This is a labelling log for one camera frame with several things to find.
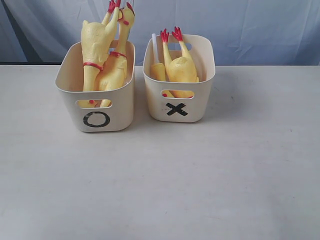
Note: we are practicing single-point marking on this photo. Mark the headless yellow rubber chicken body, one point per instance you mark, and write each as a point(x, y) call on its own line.
point(181, 69)

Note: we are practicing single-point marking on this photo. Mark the whole rubber chicken facing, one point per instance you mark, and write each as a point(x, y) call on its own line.
point(115, 68)
point(95, 40)

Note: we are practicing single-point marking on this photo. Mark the cream bin marked O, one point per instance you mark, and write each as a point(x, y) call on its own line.
point(69, 81)

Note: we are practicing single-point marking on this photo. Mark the cream bin marked X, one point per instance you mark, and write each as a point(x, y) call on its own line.
point(184, 110)

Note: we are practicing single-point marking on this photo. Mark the white backdrop curtain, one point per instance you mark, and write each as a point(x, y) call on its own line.
point(242, 32)

